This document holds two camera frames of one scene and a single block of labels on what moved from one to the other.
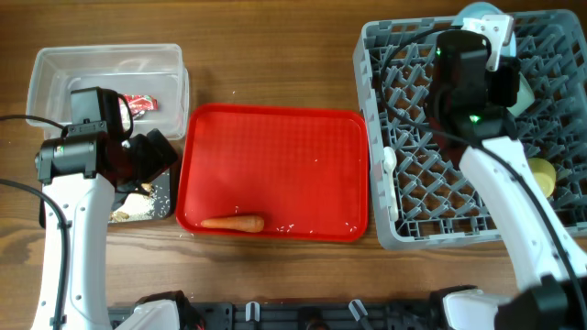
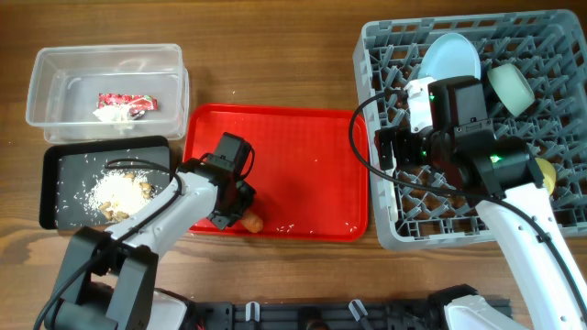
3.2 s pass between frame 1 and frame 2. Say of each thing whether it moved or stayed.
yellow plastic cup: stayed
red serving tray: stayed
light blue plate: moved
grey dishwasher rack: stayed
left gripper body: moved
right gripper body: moved
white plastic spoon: stayed
